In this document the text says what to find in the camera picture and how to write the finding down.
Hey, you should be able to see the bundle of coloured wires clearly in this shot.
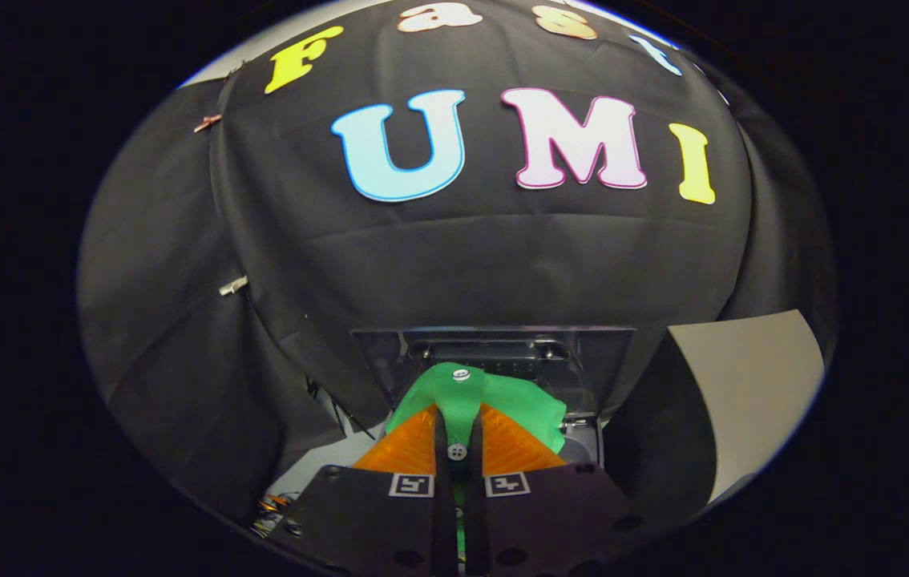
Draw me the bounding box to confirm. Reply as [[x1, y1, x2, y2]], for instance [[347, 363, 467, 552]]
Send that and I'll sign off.
[[250, 493, 299, 536]]

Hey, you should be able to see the green polo shirt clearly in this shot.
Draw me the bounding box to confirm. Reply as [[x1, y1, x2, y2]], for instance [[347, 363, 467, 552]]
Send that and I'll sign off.
[[385, 362, 568, 555]]

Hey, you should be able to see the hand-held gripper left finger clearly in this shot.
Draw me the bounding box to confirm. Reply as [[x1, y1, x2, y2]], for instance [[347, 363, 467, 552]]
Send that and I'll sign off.
[[266, 404, 456, 577]]

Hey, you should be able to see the black backdrop cloth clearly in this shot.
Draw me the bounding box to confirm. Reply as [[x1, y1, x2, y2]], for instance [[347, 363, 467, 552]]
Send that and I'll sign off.
[[76, 0, 836, 522]]

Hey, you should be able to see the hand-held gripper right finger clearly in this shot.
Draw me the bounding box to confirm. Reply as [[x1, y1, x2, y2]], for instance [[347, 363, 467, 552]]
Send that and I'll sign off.
[[470, 404, 641, 577]]

